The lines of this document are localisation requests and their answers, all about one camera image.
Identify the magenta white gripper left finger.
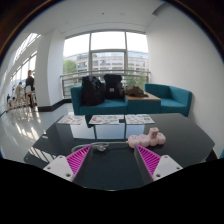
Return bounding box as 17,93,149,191
44,145,91,182

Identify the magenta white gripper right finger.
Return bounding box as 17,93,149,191
135,145,182,182

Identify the pink charger plug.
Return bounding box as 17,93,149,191
149,127,159,139

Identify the left magazine on table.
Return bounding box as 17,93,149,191
58,115,84,125

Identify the right magazine on table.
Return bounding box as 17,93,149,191
125,114,154,124

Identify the wooden sofa side table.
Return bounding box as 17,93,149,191
125,92,161,101

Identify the teal sofa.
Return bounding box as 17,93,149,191
70,83,192,117

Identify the black backpack left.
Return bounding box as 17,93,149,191
81,76,105,106

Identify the black backpack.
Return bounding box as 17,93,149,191
104,74,123,99
81,76,105,106

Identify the brown bag on sofa table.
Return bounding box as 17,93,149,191
124,85,146,97

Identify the standing person in black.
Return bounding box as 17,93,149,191
25,70,35,108

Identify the black backpack right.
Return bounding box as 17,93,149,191
104,74,123,99

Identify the seated person in background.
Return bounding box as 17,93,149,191
15,83,25,107

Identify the white charger cable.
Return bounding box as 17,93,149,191
70,141,130,154

